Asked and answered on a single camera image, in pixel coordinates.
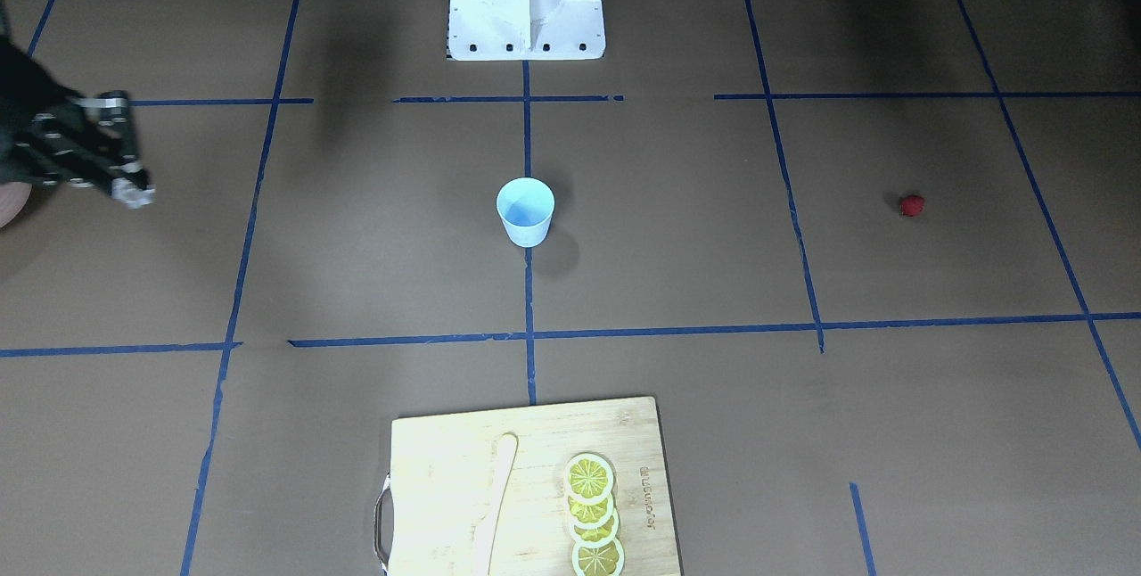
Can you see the pink bowl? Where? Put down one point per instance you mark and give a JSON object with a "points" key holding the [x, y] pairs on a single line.
{"points": [[13, 199]]}

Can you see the light blue paper cup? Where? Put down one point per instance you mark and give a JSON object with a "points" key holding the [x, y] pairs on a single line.
{"points": [[525, 206]]}

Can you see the wooden cutting board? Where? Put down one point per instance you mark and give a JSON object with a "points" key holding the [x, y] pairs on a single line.
{"points": [[438, 483]]}

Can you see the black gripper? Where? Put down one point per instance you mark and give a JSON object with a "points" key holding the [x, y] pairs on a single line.
{"points": [[20, 126]]}

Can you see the red strawberry on table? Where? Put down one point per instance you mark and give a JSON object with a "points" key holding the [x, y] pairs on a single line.
{"points": [[912, 205]]}

